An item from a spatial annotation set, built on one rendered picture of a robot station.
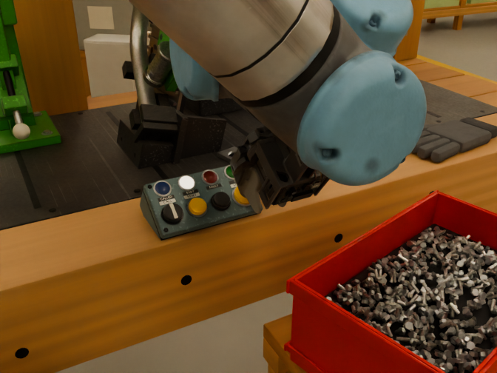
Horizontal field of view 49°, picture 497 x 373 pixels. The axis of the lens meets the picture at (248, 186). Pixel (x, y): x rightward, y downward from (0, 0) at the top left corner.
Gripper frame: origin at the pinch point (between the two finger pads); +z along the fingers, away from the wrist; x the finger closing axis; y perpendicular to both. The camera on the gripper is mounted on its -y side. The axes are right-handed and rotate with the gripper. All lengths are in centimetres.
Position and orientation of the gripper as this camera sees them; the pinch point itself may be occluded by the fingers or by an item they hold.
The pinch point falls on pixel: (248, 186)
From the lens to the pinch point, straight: 73.0
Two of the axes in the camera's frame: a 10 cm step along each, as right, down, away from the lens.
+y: 3.8, 8.5, -3.7
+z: -2.7, 4.9, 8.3
